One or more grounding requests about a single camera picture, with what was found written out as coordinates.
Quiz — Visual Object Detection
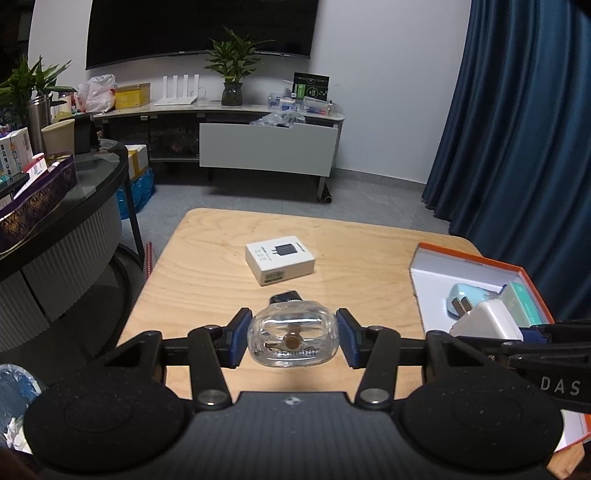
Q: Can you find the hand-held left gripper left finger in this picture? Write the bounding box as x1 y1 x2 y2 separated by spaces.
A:
104 308 254 412

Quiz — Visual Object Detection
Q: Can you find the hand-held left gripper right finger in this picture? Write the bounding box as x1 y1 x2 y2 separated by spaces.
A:
336 308 497 412

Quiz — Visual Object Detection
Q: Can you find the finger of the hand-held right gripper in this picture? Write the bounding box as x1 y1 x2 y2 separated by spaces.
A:
480 340 591 365
523 323 591 344

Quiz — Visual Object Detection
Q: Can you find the teal cardboard box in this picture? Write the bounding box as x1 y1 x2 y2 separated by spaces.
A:
500 281 549 328

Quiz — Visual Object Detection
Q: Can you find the white square charger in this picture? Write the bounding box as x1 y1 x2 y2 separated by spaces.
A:
449 298 525 342

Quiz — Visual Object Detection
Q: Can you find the clear plastic case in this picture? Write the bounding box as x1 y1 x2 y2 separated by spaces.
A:
247 300 342 368

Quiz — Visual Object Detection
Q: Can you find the orange-rimmed white box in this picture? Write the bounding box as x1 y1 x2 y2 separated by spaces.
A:
409 242 591 455

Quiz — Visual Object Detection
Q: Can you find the light blue plug device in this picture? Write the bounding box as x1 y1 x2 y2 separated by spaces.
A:
444 283 503 321

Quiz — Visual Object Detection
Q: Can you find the white charger box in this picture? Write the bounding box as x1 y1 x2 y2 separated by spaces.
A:
245 236 317 286

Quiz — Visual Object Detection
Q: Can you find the blue plastic bag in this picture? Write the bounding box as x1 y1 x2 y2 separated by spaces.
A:
115 168 155 220

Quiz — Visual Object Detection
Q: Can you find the black glass side table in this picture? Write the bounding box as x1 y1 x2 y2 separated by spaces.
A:
0 138 146 356

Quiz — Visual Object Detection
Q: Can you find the dark blue curtain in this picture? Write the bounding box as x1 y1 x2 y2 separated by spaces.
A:
422 0 591 326

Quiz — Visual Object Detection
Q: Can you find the yellow and white carton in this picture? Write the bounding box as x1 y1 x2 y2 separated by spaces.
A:
124 144 149 182

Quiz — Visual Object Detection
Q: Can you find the long TV cabinet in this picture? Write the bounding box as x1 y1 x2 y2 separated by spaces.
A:
92 102 346 202

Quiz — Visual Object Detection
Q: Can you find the clutter of clear bags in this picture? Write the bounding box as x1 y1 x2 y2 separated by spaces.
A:
249 112 306 129

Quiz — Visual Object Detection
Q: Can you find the crumpled blue plastic sheet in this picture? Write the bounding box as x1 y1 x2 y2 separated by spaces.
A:
0 364 47 452

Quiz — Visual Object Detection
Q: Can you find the pile of small packets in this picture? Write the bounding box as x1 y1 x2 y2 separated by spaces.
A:
267 91 334 117

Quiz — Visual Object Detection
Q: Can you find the purple patterned box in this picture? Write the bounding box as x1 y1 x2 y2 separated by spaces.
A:
0 154 77 252

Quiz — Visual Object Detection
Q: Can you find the white router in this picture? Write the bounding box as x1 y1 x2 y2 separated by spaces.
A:
154 74 205 107

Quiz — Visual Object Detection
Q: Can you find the black and green box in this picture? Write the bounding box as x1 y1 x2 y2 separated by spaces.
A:
293 72 330 102

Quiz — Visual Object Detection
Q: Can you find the black upright box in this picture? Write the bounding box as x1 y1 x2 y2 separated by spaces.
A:
74 115 100 152

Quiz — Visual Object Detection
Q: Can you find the yellow box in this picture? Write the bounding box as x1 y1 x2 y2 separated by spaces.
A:
114 83 151 110

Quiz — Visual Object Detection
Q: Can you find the potted plant in dark vase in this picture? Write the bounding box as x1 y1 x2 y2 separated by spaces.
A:
203 27 276 107

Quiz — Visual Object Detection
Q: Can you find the white plastic bag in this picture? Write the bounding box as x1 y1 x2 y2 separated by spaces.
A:
76 74 116 114

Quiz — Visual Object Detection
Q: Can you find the white and blue carton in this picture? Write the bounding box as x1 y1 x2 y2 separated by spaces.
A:
0 128 34 174

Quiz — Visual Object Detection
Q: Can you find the steel thermos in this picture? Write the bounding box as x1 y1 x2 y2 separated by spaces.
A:
27 95 52 155

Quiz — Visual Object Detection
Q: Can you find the leafy green plant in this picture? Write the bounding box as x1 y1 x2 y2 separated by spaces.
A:
0 55 77 134

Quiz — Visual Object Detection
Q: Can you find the black wall television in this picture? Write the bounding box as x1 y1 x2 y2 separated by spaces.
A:
85 0 320 71

